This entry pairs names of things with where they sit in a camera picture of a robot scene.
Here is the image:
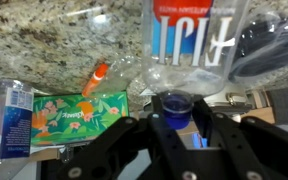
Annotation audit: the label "orange marker pen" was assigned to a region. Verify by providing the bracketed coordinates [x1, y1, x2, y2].
[81, 63, 109, 98]

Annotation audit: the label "Fiji water bottle blue cap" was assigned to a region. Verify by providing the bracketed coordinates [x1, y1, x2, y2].
[0, 79, 36, 180]
[141, 0, 252, 131]

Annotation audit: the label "green floral tissue box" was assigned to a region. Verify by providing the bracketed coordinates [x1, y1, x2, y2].
[30, 90, 131, 147]

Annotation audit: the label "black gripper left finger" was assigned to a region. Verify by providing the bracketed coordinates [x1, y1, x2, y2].
[57, 95, 198, 180]

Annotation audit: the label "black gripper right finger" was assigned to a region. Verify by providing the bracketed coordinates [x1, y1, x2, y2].
[192, 98, 288, 180]

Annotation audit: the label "grey cushion wooden chair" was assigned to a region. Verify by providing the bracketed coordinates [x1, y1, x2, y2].
[247, 84, 288, 126]

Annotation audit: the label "black item in clear bag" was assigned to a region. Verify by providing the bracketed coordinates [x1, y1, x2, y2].
[228, 14, 288, 84]

